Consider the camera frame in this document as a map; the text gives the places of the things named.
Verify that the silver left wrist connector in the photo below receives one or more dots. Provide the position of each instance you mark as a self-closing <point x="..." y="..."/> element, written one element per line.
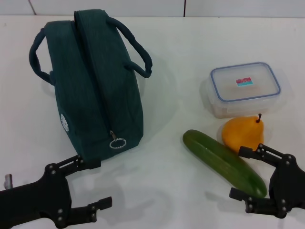
<point x="8" y="181"/>

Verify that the green cucumber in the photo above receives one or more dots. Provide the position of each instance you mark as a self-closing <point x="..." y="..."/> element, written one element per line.
<point x="221" y="162"/>

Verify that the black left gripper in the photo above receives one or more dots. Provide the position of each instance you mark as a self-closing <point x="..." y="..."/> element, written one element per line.
<point x="35" y="202"/>

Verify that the orange pear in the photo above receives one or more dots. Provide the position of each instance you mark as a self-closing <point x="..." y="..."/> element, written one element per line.
<point x="240" y="133"/>

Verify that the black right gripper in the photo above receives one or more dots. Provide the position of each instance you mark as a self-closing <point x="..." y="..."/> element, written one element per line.
<point x="290" y="186"/>

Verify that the dark teal insulated lunch bag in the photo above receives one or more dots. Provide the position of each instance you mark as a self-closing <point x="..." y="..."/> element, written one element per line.
<point x="95" y="95"/>

